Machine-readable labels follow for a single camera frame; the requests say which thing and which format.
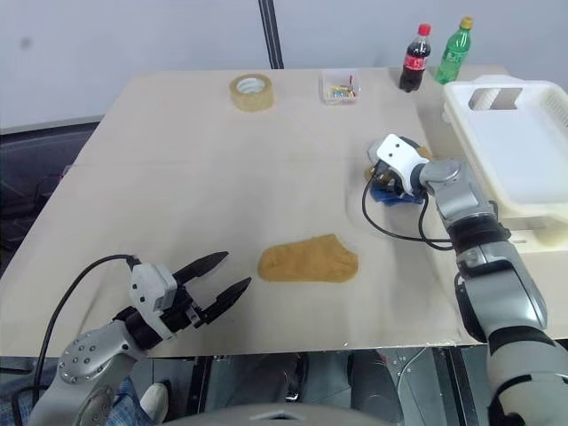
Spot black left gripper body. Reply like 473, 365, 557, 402
161, 276, 222, 333

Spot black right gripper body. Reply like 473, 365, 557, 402
365, 159, 403, 193

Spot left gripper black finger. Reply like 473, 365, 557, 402
173, 250, 231, 286
201, 276, 255, 327

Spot dark blue sock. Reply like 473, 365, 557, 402
371, 183, 425, 208

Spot flat mustard brown sock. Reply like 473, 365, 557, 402
257, 233, 360, 284

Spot white plastic basket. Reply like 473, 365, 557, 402
441, 78, 568, 224

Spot cream raised platform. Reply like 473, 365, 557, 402
414, 66, 568, 268

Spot small colourful items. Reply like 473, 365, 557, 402
327, 74, 359, 101

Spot white shoe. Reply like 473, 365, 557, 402
138, 382, 171, 423

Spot clear plastic box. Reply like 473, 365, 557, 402
318, 67, 362, 107

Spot blue jeans leg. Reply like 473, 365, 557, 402
105, 375, 144, 426

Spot cola bottle with red cap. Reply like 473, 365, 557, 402
398, 22, 433, 94

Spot green bottle with yellow cap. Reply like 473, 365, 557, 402
433, 16, 476, 86

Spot brown packing tape roll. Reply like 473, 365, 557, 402
228, 73, 277, 114

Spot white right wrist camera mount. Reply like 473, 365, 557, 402
375, 133, 428, 197

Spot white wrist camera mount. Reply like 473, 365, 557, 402
375, 133, 428, 197
128, 262, 178, 343

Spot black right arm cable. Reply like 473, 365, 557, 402
360, 175, 458, 252

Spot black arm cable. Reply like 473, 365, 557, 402
33, 253, 139, 396
360, 175, 458, 252

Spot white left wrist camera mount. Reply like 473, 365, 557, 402
128, 262, 178, 343

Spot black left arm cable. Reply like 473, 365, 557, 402
33, 253, 139, 396

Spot black vertical strap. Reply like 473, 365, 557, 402
257, 0, 286, 70

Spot silver metal table frame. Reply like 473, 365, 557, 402
393, 345, 490, 426

